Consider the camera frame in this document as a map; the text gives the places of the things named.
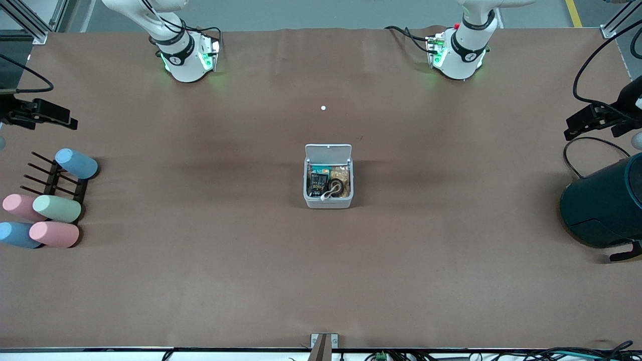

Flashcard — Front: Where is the black tissue packet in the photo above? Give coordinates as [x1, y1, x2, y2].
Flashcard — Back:
[308, 170, 330, 198]

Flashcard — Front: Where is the white square trash bin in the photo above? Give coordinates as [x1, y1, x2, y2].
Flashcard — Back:
[304, 143, 354, 210]

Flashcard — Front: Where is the blue plastic cup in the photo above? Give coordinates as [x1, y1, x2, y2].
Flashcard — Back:
[55, 148, 99, 180]
[0, 222, 43, 249]

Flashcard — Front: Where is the black cup rack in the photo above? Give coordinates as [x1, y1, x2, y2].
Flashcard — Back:
[20, 151, 90, 224]

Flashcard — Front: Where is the dark teal cylindrical appliance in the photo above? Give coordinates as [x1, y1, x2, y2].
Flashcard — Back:
[560, 152, 642, 249]

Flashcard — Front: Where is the green plastic cup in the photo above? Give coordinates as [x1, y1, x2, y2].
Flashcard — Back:
[33, 195, 82, 224]

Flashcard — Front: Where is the pink plastic cup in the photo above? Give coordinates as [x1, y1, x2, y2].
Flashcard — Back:
[2, 194, 48, 222]
[29, 221, 80, 249]

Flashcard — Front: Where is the green-lit right base box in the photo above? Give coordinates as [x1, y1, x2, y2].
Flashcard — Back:
[198, 39, 222, 72]

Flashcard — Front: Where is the green-lit base box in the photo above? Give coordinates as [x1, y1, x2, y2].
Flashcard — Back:
[426, 33, 448, 69]
[198, 39, 222, 72]

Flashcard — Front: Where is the green-lit left base box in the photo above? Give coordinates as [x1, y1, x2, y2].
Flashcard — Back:
[426, 33, 448, 69]

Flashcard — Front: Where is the brown snack packet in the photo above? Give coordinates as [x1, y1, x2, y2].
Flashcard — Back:
[330, 166, 351, 198]

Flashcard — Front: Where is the black appliance cable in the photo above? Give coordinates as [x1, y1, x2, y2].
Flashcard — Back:
[562, 136, 631, 179]

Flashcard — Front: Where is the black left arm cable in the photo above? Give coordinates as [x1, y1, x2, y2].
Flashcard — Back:
[573, 20, 642, 124]

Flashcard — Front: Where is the dark hooked handle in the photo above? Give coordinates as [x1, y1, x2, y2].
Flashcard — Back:
[609, 241, 642, 263]

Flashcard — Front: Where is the black right base cable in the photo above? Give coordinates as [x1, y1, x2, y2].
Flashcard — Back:
[187, 25, 223, 52]

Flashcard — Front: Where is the black base cable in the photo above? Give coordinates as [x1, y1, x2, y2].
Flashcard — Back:
[187, 25, 223, 52]
[385, 25, 433, 53]

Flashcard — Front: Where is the black left base cable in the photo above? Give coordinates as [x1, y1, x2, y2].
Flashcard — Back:
[385, 25, 433, 53]

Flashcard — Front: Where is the black looped cable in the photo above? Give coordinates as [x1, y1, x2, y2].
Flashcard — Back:
[589, 340, 635, 361]

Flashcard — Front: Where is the teal cable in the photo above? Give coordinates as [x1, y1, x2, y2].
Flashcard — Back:
[548, 350, 603, 361]

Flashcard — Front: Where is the metal table edge bracket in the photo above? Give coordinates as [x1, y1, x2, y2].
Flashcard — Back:
[309, 333, 339, 361]

